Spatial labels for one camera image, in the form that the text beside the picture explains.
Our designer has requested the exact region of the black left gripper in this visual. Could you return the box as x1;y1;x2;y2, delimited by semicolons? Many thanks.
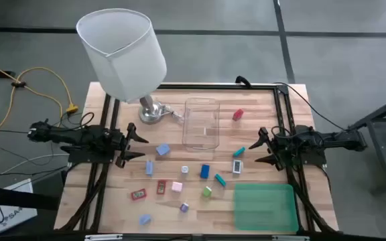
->
111;122;149;169

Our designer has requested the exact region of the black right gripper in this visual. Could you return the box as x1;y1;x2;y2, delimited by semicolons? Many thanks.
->
248;127;290;171

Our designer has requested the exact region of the white digital clock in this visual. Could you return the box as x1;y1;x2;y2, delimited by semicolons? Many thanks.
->
232;159;244;175

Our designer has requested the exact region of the green plastic tray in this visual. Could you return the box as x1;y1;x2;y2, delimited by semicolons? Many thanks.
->
233;183;300;232

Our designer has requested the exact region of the clear plastic bin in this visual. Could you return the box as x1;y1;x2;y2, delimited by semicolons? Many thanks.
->
182;97;221;153

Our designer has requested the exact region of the table lamp with white shade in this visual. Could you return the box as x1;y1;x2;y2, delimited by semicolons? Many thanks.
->
76;8;168;125

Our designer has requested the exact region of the black metal stand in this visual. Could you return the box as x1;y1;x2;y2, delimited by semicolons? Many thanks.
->
346;90;386;195

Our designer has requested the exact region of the black flat bar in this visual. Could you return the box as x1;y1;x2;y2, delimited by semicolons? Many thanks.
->
0;183;62;212

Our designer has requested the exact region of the white printed box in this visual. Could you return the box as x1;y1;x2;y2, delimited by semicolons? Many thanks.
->
0;178;39;235

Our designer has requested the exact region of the clear lamp cord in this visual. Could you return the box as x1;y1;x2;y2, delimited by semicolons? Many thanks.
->
161;104;186;125

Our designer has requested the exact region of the black camera cable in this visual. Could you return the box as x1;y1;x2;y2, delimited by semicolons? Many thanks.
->
273;82;348;132

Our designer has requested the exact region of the black cable connector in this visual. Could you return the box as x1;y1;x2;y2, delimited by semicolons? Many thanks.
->
235;75;253;88

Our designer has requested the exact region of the yellow extension cable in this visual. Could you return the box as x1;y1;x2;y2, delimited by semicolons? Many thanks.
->
0;56;80;155

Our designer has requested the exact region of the black aluminium table frame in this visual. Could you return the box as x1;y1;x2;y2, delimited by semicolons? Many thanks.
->
57;82;340;235

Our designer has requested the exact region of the silver metal bracket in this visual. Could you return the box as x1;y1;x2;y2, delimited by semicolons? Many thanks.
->
84;234;123;241
271;235;310;241

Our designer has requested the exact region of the white cable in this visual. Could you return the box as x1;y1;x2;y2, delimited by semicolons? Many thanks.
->
0;153;70;185

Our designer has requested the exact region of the thin black cable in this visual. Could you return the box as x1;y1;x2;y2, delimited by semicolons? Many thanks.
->
0;139;56;167
0;126;33;135

